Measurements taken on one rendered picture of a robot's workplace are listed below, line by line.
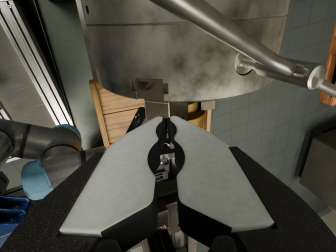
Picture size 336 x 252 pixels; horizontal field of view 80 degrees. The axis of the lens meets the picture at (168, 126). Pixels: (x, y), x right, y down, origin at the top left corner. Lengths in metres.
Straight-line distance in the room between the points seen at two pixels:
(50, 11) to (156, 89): 0.69
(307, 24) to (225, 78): 2.09
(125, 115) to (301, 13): 1.90
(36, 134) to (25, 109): 0.86
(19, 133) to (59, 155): 0.10
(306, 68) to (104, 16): 0.22
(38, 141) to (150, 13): 0.36
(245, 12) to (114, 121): 0.47
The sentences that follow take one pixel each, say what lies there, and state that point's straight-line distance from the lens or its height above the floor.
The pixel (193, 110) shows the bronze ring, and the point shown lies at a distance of 0.41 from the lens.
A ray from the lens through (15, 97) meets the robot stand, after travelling 1.35.
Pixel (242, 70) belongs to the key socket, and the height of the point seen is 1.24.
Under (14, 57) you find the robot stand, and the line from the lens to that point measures 1.29.
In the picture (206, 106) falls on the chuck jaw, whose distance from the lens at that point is 0.42.
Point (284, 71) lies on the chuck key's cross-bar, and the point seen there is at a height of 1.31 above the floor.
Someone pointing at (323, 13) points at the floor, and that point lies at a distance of 2.45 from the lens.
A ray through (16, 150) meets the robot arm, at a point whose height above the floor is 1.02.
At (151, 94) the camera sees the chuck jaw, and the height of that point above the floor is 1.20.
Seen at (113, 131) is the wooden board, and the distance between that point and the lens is 0.63.
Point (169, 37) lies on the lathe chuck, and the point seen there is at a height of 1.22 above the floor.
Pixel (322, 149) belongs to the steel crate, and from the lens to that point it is 2.95.
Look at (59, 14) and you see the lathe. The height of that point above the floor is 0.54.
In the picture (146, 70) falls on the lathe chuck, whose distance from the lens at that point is 0.25.
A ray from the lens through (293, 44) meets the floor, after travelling 2.27.
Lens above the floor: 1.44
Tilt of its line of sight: 56 degrees down
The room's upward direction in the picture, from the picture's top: 142 degrees clockwise
